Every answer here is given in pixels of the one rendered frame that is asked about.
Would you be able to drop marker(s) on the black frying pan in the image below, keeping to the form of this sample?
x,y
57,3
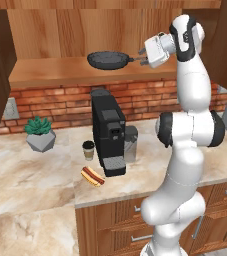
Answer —
x,y
106,60

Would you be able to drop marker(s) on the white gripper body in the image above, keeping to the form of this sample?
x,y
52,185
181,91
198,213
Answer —
x,y
157,51

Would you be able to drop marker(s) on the wooden base cabinet door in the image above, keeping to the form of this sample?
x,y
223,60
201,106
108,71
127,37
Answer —
x,y
218,233

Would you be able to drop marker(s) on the paper coffee cup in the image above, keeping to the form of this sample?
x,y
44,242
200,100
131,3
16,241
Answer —
x,y
88,150

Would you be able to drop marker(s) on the black coffee machine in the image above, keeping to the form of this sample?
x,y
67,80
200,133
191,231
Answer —
x,y
108,133

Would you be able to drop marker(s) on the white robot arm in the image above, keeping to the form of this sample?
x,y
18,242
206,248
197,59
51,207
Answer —
x,y
188,100

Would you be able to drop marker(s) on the hot dog in bun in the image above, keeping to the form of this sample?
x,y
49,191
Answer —
x,y
92,176

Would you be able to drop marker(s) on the green plant in grey pot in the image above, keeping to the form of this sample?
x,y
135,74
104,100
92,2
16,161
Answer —
x,y
40,136

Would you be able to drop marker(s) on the grey wall socket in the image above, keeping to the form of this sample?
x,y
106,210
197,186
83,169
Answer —
x,y
11,109

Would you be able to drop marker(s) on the wooden drawer front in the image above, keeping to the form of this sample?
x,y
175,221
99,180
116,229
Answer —
x,y
226,198
118,213
121,241

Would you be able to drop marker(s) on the wooden wall cabinet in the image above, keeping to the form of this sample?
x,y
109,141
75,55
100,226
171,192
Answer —
x,y
68,36

